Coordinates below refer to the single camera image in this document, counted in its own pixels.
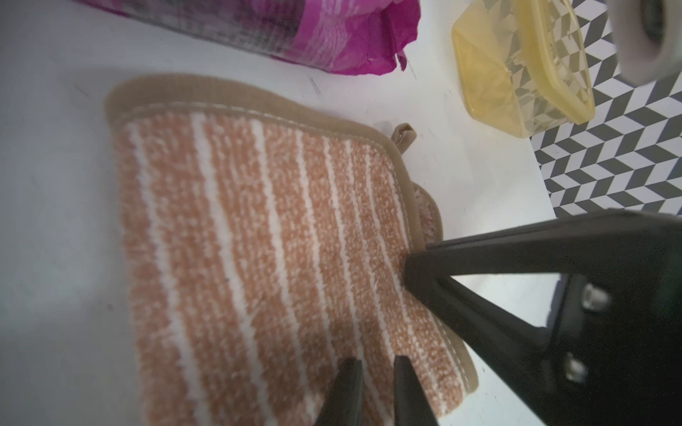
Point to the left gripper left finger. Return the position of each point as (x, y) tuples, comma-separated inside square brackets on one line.
[(344, 403)]

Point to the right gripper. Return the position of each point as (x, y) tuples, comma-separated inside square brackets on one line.
[(609, 352)]

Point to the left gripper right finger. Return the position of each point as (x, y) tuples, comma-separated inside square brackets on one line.
[(411, 406)]

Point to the striped brown dishcloth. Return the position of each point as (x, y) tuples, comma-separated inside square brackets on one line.
[(265, 244)]

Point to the yellow plastic tray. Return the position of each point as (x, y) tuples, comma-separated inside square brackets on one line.
[(522, 65)]

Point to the purple snack bag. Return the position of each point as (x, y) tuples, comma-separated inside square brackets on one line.
[(348, 38)]

